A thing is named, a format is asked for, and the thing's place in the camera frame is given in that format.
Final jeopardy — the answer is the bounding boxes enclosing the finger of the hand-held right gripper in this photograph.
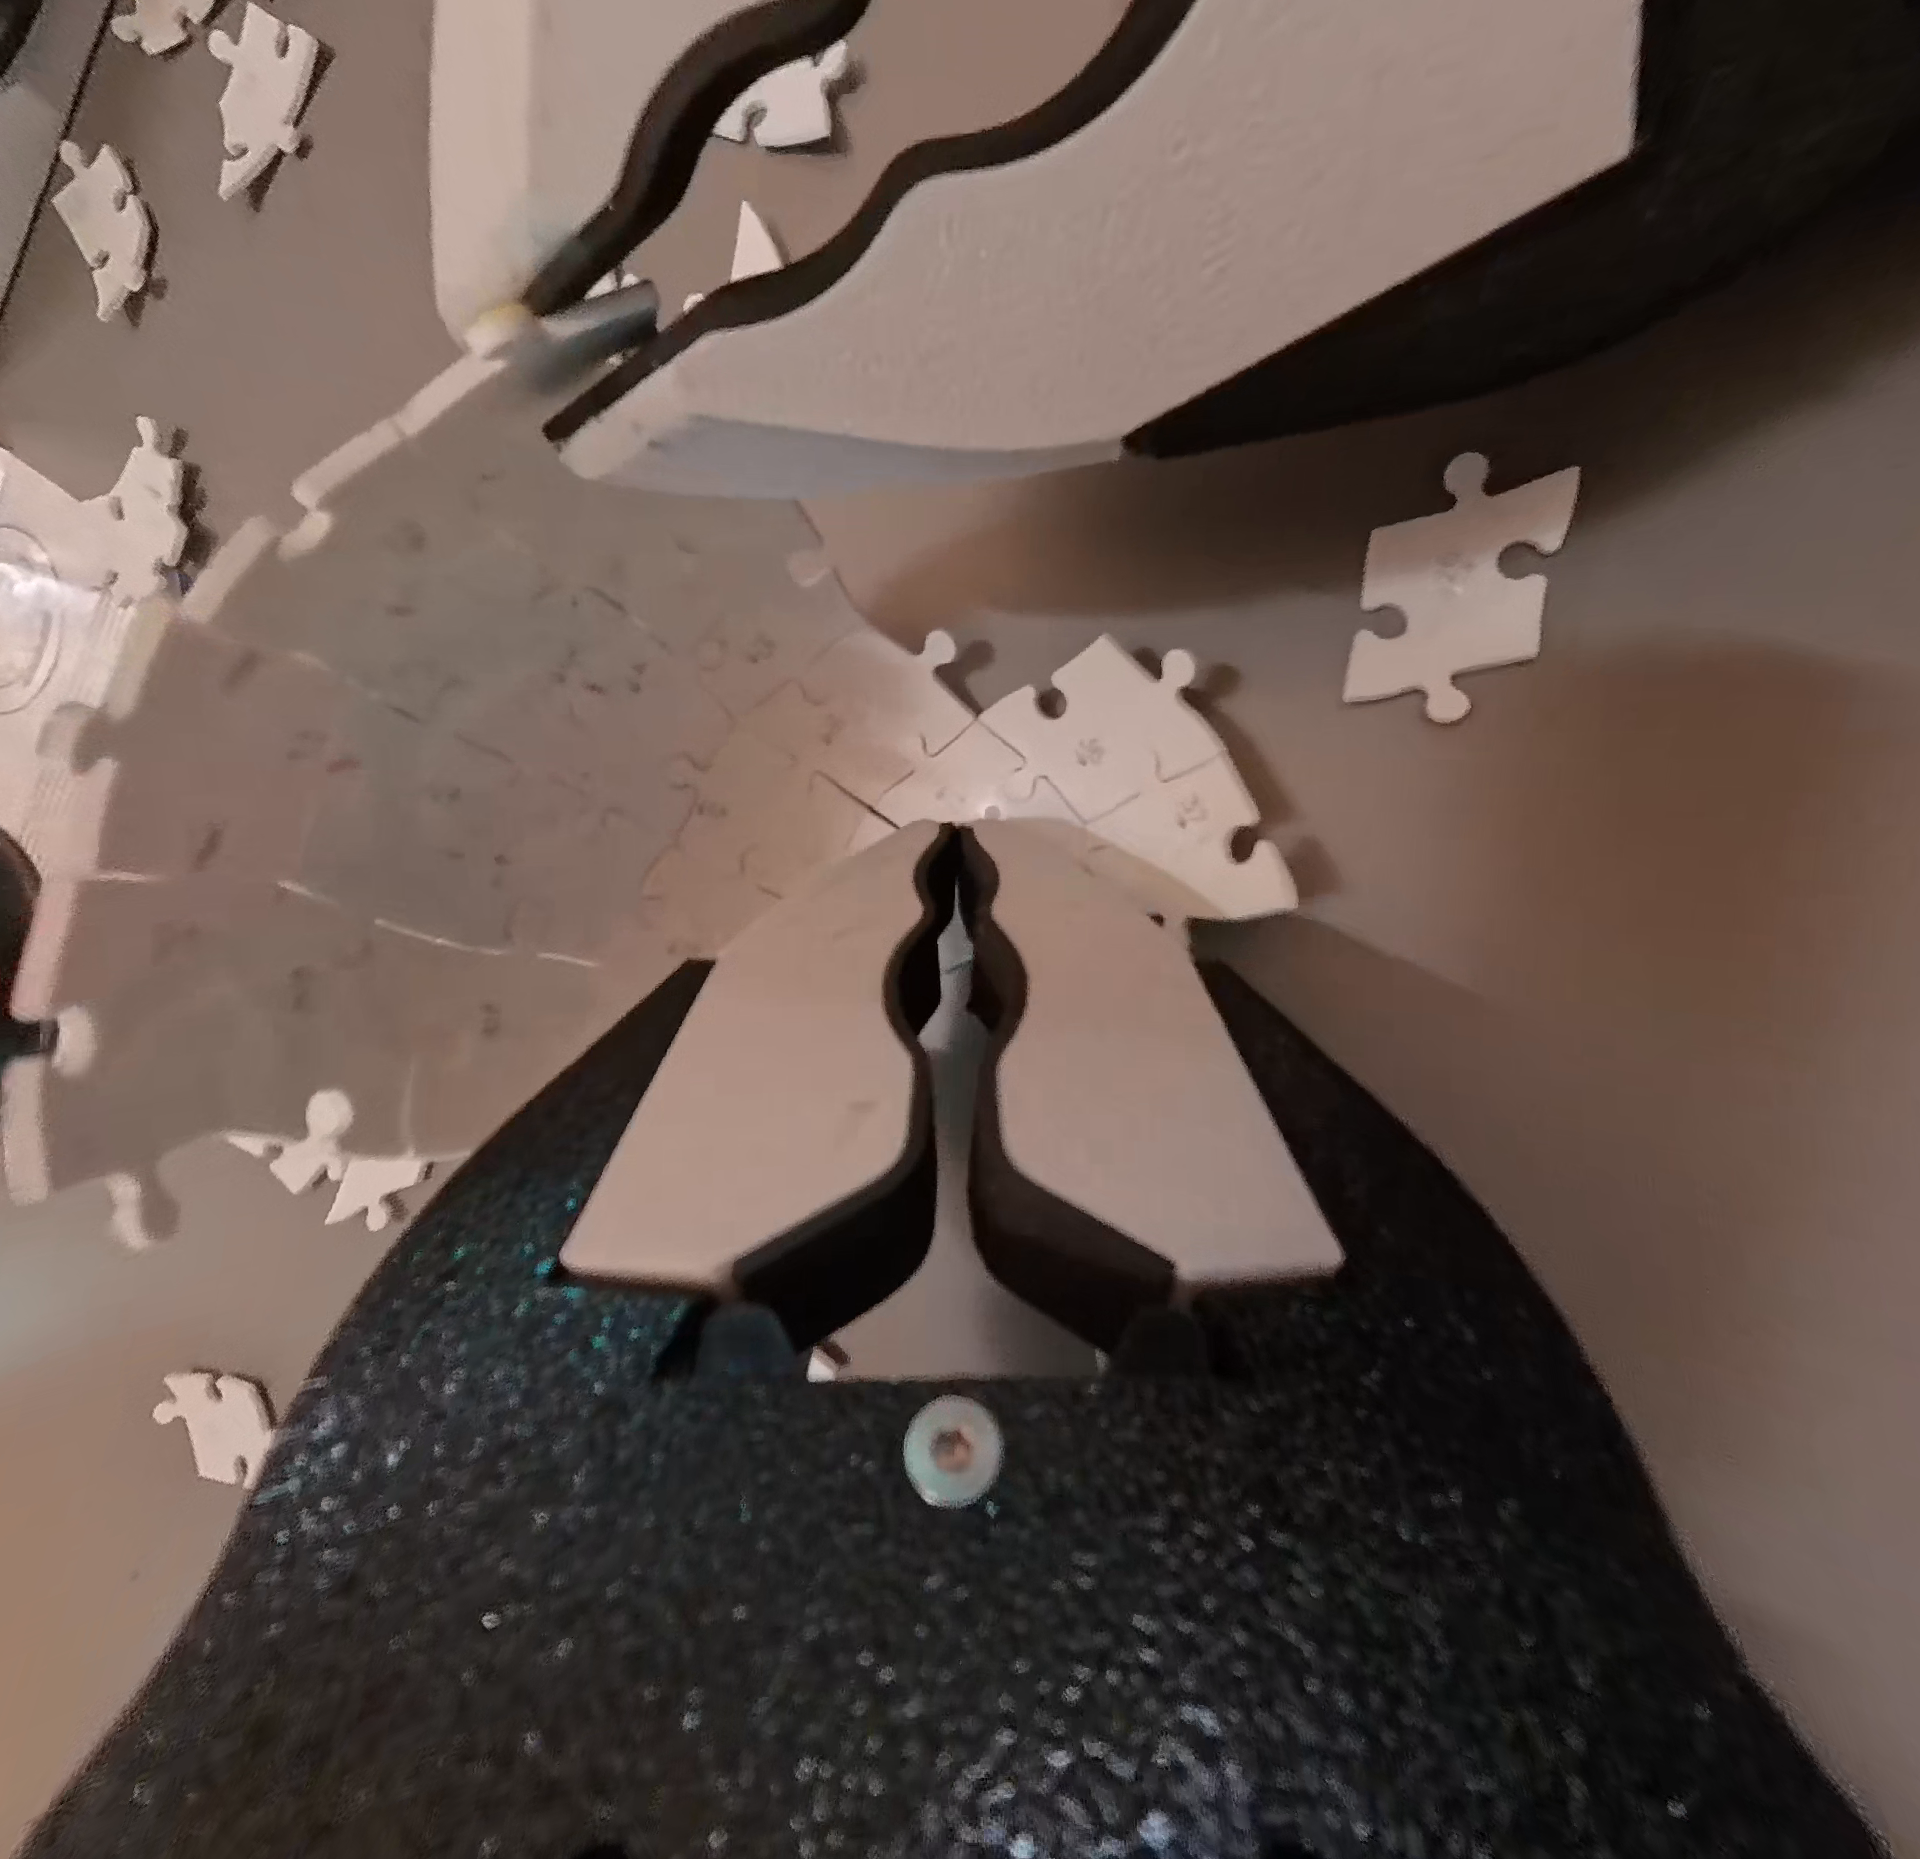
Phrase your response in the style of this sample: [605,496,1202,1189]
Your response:
[430,0,921,361]
[543,0,1656,499]

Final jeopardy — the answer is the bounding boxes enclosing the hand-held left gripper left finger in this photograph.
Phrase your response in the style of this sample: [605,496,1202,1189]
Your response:
[563,821,963,1347]

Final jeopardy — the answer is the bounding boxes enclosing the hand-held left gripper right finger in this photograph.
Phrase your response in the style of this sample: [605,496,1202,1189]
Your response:
[958,821,1350,1354]

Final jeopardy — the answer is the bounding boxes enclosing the large white puzzle ball shell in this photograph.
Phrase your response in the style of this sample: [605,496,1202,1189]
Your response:
[0,359,1304,1248]

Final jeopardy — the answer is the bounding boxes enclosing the scattered white puzzle pieces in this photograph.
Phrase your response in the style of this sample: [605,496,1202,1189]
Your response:
[54,0,868,1489]

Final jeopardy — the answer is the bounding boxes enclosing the single white puzzle piece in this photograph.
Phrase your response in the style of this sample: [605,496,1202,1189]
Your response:
[1343,451,1585,725]

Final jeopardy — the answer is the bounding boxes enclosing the clear plastic parts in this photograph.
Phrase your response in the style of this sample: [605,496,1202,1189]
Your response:
[0,524,107,713]

